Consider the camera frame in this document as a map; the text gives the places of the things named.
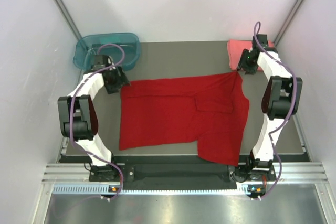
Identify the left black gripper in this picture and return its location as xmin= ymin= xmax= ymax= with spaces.
xmin=105 ymin=65 xmax=131 ymax=94

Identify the black mounting plate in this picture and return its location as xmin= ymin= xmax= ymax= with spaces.
xmin=88 ymin=155 xmax=278 ymax=189

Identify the red t-shirt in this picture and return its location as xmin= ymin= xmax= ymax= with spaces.
xmin=119 ymin=71 xmax=249 ymax=166

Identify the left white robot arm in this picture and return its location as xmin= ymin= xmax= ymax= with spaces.
xmin=57 ymin=55 xmax=130 ymax=182

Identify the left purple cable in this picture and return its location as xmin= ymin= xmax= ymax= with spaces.
xmin=68 ymin=44 xmax=126 ymax=200

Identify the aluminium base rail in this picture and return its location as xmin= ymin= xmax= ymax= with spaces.
xmin=42 ymin=162 xmax=328 ymax=195

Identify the teal plastic bin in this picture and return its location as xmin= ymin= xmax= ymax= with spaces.
xmin=73 ymin=33 xmax=141 ymax=71

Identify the folded pink t-shirt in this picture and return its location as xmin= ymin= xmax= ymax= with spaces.
xmin=226 ymin=39 xmax=275 ymax=72

